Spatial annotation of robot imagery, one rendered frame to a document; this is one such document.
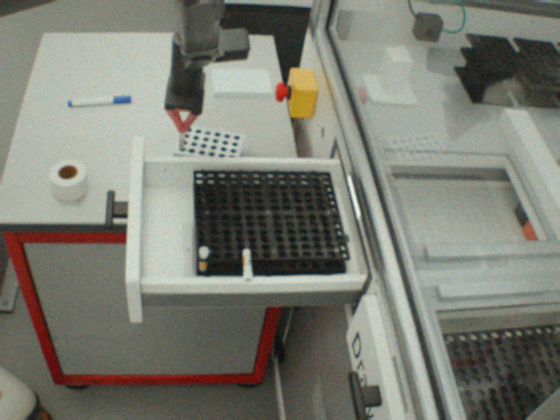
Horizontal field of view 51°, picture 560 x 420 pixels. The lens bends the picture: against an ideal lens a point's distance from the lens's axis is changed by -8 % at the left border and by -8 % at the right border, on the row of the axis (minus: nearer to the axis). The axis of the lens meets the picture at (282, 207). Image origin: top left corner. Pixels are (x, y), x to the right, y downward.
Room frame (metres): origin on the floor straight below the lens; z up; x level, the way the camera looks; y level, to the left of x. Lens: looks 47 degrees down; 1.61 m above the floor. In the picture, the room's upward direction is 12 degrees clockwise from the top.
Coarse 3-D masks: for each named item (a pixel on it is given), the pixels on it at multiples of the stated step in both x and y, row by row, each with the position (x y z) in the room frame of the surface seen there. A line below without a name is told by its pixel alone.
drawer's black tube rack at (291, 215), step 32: (192, 192) 0.68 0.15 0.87; (224, 192) 0.67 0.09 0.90; (256, 192) 0.68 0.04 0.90; (288, 192) 0.70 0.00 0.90; (320, 192) 0.71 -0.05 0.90; (224, 224) 0.63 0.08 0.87; (256, 224) 0.62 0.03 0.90; (288, 224) 0.66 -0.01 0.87; (320, 224) 0.64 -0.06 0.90; (224, 256) 0.55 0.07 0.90; (256, 256) 0.58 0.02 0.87; (288, 256) 0.57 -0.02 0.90; (320, 256) 0.61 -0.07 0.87
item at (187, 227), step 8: (184, 224) 0.63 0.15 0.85; (184, 232) 0.62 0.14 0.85; (192, 232) 0.62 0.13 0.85; (184, 240) 0.60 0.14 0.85; (192, 240) 0.61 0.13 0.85; (184, 248) 0.59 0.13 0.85; (192, 248) 0.59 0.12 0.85; (184, 256) 0.57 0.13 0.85; (192, 256) 0.58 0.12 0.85; (184, 264) 0.56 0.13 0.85; (192, 264) 0.56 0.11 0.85; (184, 272) 0.54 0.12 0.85; (192, 272) 0.55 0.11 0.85
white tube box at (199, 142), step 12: (192, 132) 0.90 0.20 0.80; (204, 132) 0.91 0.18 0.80; (216, 132) 0.92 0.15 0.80; (228, 132) 0.92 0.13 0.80; (192, 144) 0.88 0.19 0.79; (204, 144) 0.88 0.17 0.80; (216, 144) 0.88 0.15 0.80; (228, 144) 0.89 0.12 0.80; (240, 144) 0.90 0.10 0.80; (180, 156) 0.84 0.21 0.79; (192, 156) 0.84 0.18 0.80; (204, 156) 0.84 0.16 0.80; (216, 156) 0.85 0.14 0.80; (228, 156) 0.86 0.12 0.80; (240, 156) 0.89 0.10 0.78
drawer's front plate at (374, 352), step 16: (368, 304) 0.49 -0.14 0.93; (352, 320) 0.51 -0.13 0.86; (368, 320) 0.47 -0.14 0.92; (352, 336) 0.49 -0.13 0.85; (368, 336) 0.46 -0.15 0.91; (384, 336) 0.45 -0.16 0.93; (352, 352) 0.47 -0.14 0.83; (368, 352) 0.44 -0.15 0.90; (384, 352) 0.42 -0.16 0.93; (368, 368) 0.42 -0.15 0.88; (384, 368) 0.40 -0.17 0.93; (368, 384) 0.40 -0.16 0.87; (384, 384) 0.38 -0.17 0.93; (384, 400) 0.36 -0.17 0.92; (400, 400) 0.36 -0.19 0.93; (384, 416) 0.34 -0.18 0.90; (400, 416) 0.34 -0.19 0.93
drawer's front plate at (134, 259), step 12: (132, 156) 0.68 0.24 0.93; (144, 156) 0.73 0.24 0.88; (132, 168) 0.65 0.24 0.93; (144, 168) 0.71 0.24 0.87; (132, 180) 0.63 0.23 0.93; (132, 192) 0.60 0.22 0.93; (132, 204) 0.58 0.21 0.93; (132, 216) 0.56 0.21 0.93; (132, 228) 0.54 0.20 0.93; (132, 240) 0.52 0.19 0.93; (132, 252) 0.50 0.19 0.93; (132, 264) 0.48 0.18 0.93; (132, 276) 0.46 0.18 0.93; (132, 288) 0.45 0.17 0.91; (132, 300) 0.45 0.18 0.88; (132, 312) 0.45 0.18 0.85
